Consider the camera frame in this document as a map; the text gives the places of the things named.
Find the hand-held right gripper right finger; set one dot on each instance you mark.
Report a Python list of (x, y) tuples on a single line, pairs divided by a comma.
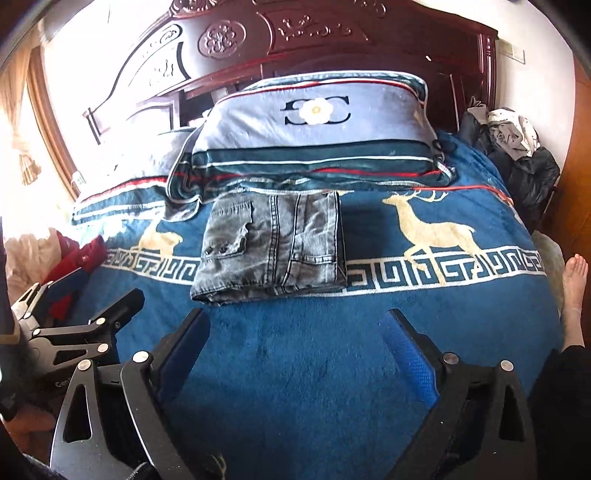
[(411, 360)]

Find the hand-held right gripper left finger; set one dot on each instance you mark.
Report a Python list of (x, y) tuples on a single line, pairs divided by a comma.
[(184, 355)]

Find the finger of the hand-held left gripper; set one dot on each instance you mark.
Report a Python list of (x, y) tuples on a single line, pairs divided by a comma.
[(87, 353), (124, 307)]

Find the grey denim pants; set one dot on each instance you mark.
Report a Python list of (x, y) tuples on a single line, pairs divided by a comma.
[(277, 240)]

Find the person's left forearm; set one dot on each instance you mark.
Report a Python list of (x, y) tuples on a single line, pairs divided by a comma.
[(32, 422)]

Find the red cloth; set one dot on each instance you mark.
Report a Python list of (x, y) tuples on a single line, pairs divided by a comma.
[(90, 254)]

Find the white cloth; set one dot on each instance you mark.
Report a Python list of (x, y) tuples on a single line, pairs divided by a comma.
[(32, 254)]

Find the blue deer print blanket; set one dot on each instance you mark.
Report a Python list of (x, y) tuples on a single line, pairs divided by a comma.
[(300, 350)]

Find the small striped pillow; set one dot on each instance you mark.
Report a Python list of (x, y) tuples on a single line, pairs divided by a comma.
[(138, 161)]

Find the person's black trouser leg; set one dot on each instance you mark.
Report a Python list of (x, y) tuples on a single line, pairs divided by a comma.
[(563, 415)]

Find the beige cloth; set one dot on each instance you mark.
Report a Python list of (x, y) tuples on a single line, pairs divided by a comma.
[(547, 258)]

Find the person's bare foot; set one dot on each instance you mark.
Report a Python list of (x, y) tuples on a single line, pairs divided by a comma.
[(575, 295)]

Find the dark clothes pile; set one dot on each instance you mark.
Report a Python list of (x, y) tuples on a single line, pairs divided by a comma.
[(535, 184)]

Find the light curtain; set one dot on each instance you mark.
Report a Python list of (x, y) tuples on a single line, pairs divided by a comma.
[(18, 115)]

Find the purple striped pillow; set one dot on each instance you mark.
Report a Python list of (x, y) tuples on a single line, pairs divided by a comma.
[(323, 147)]

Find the white grey garment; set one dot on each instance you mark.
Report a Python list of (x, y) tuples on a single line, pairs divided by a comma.
[(512, 134)]

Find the carved dark wooden headboard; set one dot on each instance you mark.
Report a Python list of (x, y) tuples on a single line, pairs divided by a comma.
[(240, 37)]

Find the wooden window frame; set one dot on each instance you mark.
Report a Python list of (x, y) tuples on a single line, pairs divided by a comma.
[(46, 120)]

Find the white wall socket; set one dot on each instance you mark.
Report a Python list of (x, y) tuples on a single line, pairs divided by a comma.
[(512, 51)]

